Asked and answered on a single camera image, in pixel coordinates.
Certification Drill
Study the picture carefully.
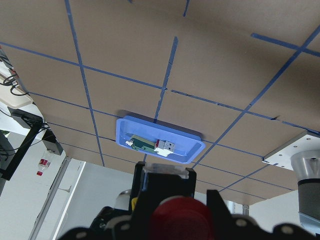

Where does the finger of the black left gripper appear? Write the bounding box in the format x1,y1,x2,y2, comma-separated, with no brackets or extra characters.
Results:
133,161,197,199

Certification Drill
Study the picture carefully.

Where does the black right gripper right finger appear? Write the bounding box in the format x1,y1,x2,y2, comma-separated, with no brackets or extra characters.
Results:
206,189,238,240

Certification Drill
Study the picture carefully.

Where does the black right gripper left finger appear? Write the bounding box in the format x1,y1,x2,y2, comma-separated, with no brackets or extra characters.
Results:
109,172,161,240

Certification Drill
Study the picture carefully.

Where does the red emergency stop button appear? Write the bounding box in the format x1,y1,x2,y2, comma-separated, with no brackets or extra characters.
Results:
147,197,215,240

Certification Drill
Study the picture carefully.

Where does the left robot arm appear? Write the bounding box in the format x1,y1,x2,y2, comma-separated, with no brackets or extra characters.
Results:
130,148,320,234

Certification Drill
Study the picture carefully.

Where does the white circuit breaker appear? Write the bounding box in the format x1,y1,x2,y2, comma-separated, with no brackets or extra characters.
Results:
153,139,176,157

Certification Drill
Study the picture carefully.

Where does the green white terminal block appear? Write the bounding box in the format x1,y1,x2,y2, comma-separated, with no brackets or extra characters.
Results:
125,135,156,153

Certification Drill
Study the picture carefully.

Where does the blue plastic tray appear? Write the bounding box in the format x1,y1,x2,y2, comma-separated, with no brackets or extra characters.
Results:
115,115,206,165

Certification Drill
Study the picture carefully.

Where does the clear plastic water bottle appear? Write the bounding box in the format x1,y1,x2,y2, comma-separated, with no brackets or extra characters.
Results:
36,149,54,176

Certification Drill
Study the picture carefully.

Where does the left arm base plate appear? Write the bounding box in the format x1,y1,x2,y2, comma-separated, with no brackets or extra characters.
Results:
262,130,320,171

